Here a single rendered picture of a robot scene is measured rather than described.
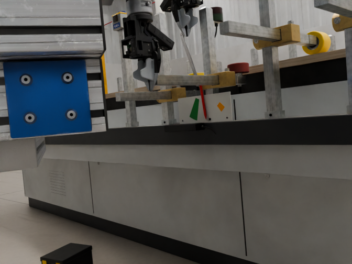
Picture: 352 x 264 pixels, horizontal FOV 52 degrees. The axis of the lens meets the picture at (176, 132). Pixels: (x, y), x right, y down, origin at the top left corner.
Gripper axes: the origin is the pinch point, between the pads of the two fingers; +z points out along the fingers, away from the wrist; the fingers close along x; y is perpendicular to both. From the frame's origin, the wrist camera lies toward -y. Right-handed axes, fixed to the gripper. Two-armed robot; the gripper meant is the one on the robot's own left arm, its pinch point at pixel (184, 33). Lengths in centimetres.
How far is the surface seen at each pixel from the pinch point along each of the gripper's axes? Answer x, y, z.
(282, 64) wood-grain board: 26.8, 20.9, 14.1
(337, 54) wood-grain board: 27, 41, 15
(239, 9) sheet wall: 672, -467, -238
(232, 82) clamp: 8.7, 12.2, 19.3
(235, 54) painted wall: 667, -489, -129
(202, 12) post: 6.1, 4.2, -6.8
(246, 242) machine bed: 28, -4, 84
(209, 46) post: 6.2, 5.4, 5.6
